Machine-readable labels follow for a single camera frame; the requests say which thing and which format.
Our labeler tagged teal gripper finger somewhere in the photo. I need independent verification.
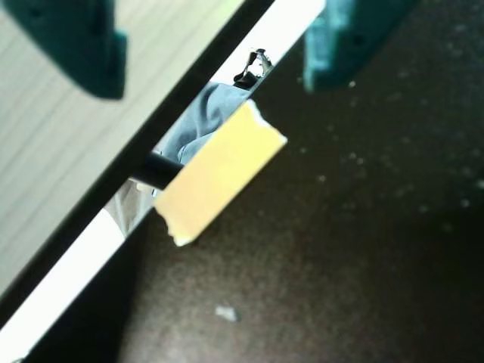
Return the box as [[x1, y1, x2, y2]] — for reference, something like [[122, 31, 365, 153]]
[[303, 0, 420, 92], [2, 0, 128, 100]]

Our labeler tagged small black object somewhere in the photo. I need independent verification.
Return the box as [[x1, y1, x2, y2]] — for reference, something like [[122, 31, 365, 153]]
[[233, 48, 274, 88]]

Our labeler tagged blue denim cloth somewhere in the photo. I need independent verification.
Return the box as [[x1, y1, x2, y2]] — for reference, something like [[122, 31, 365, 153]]
[[154, 82, 253, 190]]

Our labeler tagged light grey cloth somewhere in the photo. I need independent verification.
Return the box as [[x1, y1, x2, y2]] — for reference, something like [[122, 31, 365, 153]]
[[107, 179, 160, 237]]

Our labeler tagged beige masking tape piece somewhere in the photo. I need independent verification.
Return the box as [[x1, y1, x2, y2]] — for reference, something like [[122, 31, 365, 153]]
[[153, 98, 288, 247]]

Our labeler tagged small white paper scrap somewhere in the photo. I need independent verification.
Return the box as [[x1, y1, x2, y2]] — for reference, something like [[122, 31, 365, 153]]
[[214, 305, 239, 322]]

